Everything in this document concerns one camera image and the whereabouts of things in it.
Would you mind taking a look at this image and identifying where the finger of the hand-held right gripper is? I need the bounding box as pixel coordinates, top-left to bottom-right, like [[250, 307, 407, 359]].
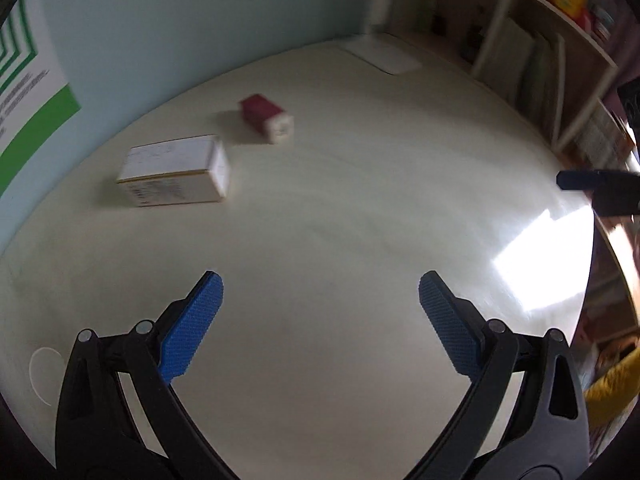
[[556, 168, 640, 218]]

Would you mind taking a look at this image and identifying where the wooden bookshelf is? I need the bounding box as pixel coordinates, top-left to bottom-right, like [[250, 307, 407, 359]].
[[369, 0, 640, 173]]

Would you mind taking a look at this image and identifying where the small maroon box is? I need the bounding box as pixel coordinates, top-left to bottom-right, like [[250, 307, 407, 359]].
[[239, 93, 294, 144]]

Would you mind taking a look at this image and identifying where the teal box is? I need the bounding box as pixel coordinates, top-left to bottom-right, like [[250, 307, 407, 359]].
[[591, 4, 619, 44]]

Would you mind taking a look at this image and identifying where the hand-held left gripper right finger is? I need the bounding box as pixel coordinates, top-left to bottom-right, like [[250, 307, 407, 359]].
[[400, 270, 590, 480]]

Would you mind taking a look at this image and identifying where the large white cardboard box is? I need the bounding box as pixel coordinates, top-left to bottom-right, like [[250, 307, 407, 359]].
[[116, 134, 231, 208]]

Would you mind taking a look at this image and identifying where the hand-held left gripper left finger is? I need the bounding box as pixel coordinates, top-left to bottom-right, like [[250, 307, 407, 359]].
[[56, 270, 241, 480]]

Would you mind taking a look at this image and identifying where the green and white wall poster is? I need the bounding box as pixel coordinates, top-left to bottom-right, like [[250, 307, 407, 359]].
[[0, 0, 83, 197]]

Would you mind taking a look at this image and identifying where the yellow knitted cloth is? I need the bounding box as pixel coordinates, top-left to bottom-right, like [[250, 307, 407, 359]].
[[584, 344, 640, 428]]

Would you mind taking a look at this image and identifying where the white paper sheet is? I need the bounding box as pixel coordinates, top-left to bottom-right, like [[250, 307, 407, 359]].
[[344, 34, 422, 76]]

